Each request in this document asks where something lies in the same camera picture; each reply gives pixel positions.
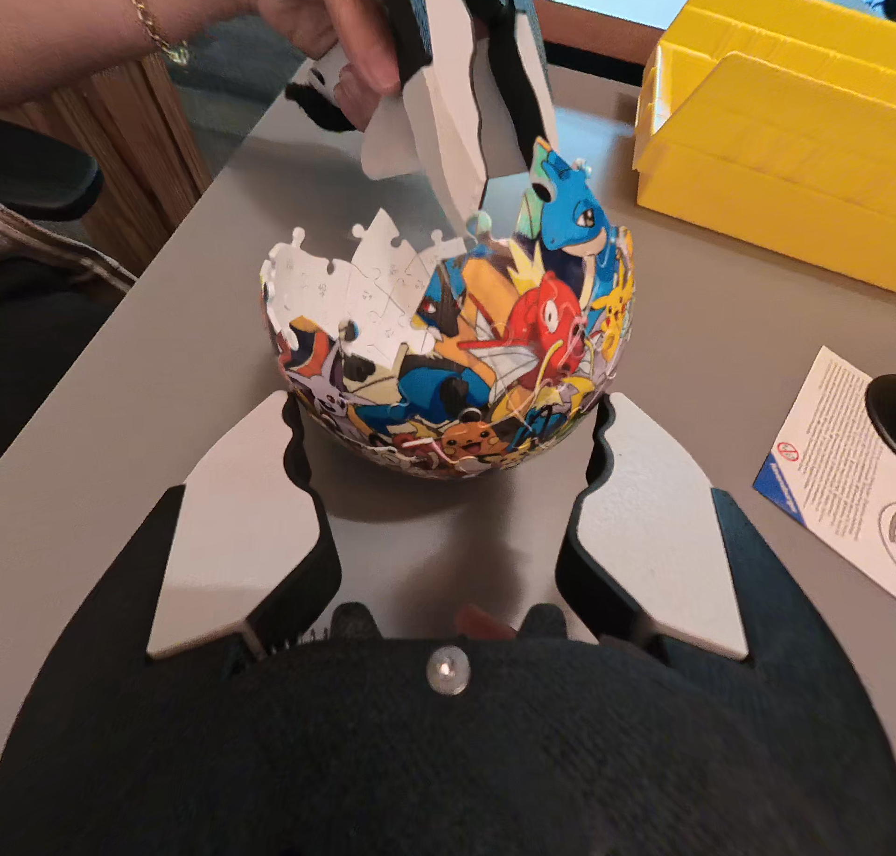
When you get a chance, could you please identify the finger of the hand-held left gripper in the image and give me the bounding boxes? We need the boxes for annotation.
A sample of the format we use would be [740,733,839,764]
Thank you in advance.
[478,16,560,182]
[359,0,491,236]

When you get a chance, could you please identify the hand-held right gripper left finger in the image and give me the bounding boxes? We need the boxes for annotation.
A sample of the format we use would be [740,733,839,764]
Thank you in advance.
[146,389,343,661]

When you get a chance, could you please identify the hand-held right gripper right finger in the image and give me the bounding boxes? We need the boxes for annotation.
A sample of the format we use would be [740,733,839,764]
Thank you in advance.
[555,392,750,661]

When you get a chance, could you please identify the colourful puzzle ball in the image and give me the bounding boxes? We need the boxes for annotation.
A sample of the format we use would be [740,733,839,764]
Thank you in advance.
[259,136,636,480]

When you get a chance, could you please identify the person's left forearm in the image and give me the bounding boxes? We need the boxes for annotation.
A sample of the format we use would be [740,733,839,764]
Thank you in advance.
[0,0,253,108]

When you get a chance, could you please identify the black round ball stand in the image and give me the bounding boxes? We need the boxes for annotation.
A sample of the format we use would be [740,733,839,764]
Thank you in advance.
[864,374,896,454]

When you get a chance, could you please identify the person's left hand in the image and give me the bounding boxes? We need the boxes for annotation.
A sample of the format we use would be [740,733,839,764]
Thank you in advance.
[245,0,403,132]

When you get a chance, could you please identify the person's right hand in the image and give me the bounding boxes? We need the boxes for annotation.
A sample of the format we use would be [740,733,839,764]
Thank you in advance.
[454,604,518,640]

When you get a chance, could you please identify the white instruction leaflet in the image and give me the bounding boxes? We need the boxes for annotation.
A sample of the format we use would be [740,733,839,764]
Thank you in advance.
[754,345,896,598]

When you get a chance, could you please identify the yellow plastic bin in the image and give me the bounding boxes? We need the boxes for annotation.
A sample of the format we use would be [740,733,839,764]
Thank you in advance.
[633,0,896,293]

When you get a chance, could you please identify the wooden pillar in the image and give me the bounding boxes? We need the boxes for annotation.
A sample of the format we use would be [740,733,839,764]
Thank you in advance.
[0,54,213,276]

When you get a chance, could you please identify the grey garment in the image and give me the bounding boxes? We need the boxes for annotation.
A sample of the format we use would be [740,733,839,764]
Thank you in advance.
[0,205,137,293]

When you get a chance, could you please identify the gold chain bracelet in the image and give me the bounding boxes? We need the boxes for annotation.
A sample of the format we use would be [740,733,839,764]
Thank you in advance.
[115,0,191,66]

